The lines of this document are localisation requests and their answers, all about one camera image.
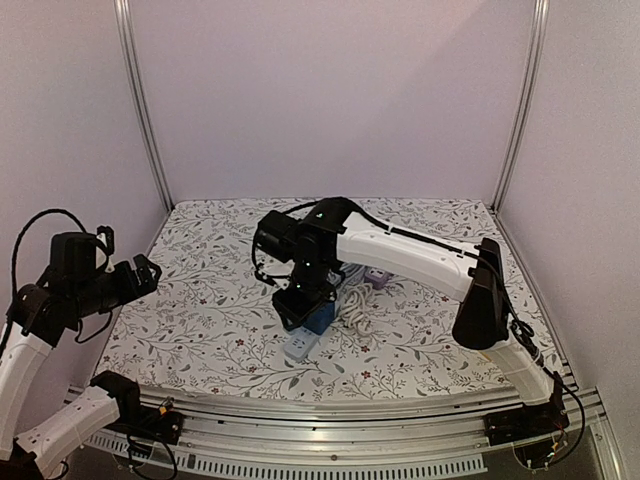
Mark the grey-blue power strip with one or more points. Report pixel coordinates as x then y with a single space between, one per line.
300 344

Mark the left aluminium frame post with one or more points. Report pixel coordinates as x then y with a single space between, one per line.
125 27

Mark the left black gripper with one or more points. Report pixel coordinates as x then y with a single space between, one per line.
147 283

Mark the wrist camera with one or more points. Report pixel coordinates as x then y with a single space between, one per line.
274 235
81 256

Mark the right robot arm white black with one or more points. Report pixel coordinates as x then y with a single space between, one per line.
337 231

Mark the right aluminium frame post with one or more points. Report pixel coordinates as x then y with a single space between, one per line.
527 90

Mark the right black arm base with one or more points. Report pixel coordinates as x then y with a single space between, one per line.
524 422

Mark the floral patterned table mat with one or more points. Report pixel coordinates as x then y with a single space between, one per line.
210 327

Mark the blue cube socket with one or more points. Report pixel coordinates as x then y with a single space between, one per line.
320 320

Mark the purple power strip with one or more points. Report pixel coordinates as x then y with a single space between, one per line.
377 278

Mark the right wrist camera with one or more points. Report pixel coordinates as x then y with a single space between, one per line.
274 235

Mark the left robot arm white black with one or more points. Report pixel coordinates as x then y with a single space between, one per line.
38 316

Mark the aluminium frame post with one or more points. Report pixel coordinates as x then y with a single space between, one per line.
125 27
527 90

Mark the aluminium front rail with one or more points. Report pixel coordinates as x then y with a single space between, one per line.
441 437

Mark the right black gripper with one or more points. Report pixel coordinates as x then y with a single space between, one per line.
298 304

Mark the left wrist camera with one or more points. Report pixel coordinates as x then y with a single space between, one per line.
81 256

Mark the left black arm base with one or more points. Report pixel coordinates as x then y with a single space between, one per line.
158 422

